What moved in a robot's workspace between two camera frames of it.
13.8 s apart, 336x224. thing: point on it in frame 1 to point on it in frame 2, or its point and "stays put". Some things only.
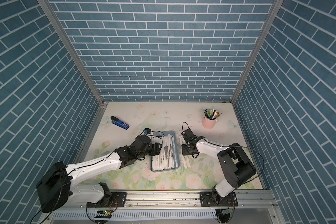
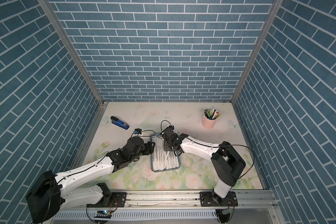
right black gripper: x=184 y=151 to x=165 y=146
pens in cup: x=212 y=115 stays put
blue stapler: x=120 y=123 stays put
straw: x=163 y=153 stays put
